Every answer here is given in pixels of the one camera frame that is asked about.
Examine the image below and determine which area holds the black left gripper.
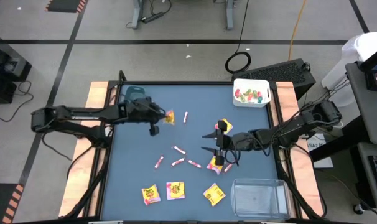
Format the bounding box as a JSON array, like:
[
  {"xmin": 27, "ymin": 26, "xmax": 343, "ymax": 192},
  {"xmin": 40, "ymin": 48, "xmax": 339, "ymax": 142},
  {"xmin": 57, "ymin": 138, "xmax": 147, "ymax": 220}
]
[{"xmin": 126, "ymin": 96, "xmax": 168, "ymax": 137}]

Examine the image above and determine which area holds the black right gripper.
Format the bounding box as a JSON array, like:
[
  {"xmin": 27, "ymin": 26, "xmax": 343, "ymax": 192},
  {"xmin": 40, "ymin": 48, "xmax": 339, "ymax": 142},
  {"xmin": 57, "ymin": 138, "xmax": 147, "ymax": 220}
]
[{"xmin": 201, "ymin": 120, "xmax": 258, "ymax": 166}]

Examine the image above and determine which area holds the teal plastic bin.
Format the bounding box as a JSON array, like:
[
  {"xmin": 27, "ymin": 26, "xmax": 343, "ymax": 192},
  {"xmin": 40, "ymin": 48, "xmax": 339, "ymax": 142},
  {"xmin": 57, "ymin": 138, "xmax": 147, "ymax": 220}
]
[{"xmin": 125, "ymin": 85, "xmax": 147, "ymax": 102}]

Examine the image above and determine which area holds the wooden table side board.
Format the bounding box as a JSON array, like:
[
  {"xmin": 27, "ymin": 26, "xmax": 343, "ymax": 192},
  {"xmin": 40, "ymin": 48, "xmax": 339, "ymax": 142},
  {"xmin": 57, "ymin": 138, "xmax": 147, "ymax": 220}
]
[
  {"xmin": 58, "ymin": 81, "xmax": 118, "ymax": 218},
  {"xmin": 275, "ymin": 81, "xmax": 325, "ymax": 218}
]

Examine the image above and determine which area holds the white plastic bin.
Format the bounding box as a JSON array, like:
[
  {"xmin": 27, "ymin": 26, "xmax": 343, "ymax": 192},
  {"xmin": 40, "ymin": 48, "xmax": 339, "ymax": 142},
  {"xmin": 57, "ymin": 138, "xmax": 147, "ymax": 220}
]
[{"xmin": 232, "ymin": 78, "xmax": 272, "ymax": 108}]

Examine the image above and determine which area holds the clear plastic bin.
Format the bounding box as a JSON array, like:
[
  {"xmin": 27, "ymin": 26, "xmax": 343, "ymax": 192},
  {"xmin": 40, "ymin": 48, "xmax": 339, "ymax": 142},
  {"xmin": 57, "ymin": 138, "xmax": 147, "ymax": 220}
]
[{"xmin": 230, "ymin": 178, "xmax": 292, "ymax": 222}]

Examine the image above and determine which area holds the black power strip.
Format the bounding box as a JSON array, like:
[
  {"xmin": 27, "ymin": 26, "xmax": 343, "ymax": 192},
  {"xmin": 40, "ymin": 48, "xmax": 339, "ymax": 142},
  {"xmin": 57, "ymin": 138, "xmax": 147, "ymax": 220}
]
[{"xmin": 141, "ymin": 11, "xmax": 164, "ymax": 24}]

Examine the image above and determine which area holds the black computer tower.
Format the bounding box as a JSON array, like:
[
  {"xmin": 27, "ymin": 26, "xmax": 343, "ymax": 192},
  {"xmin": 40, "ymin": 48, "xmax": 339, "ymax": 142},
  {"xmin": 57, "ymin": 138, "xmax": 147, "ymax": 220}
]
[{"xmin": 231, "ymin": 58, "xmax": 317, "ymax": 100}]

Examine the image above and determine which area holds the grey metal table leg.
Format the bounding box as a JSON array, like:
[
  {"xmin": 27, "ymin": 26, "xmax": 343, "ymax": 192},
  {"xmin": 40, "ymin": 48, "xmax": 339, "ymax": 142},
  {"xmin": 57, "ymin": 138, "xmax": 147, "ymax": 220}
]
[
  {"xmin": 131, "ymin": 0, "xmax": 145, "ymax": 30},
  {"xmin": 225, "ymin": 0, "xmax": 236, "ymax": 31}
]

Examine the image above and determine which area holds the white printed paper sheet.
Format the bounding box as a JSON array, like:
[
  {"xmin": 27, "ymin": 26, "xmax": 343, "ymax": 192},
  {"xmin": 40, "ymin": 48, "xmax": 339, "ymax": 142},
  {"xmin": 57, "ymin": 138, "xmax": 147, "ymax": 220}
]
[{"xmin": 306, "ymin": 133, "xmax": 334, "ymax": 169}]

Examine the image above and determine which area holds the black orange striped mat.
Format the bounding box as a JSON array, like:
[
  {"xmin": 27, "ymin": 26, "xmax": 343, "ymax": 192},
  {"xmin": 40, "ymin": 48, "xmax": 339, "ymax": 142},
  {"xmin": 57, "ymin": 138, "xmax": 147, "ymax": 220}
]
[
  {"xmin": 0, "ymin": 182, "xmax": 25, "ymax": 224},
  {"xmin": 44, "ymin": 0, "xmax": 89, "ymax": 14}
]

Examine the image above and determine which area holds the grey desk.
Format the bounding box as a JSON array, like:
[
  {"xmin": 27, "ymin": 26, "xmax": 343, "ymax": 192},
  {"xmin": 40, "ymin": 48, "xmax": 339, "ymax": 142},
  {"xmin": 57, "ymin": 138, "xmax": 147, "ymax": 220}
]
[{"xmin": 345, "ymin": 62, "xmax": 377, "ymax": 218}]

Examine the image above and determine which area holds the black floor equipment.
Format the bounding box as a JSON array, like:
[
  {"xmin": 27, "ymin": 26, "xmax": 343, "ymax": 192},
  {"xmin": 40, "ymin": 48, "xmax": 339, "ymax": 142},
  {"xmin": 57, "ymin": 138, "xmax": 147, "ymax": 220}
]
[{"xmin": 0, "ymin": 29, "xmax": 32, "ymax": 105}]

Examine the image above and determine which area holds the white trash bin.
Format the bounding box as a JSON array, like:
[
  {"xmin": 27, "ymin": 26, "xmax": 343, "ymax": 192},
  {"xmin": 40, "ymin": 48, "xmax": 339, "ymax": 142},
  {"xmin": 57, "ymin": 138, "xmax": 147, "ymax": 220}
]
[{"xmin": 320, "ymin": 31, "xmax": 377, "ymax": 108}]

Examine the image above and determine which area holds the black hanging cable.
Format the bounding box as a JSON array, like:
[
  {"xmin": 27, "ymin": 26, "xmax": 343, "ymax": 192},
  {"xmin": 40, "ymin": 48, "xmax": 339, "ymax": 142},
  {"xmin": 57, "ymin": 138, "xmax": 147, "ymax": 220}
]
[{"xmin": 224, "ymin": 0, "xmax": 252, "ymax": 75}]

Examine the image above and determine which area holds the black floor cable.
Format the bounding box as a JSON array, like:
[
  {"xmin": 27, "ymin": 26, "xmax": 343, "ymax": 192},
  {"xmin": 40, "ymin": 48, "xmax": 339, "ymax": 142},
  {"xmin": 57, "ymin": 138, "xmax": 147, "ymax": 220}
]
[{"xmin": 0, "ymin": 80, "xmax": 34, "ymax": 123}]

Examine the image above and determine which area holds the yellow hanging cable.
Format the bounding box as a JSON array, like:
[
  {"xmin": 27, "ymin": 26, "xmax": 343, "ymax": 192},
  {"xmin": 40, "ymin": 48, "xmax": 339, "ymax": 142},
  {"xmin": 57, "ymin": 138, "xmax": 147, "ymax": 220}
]
[{"xmin": 287, "ymin": 0, "xmax": 307, "ymax": 62}]

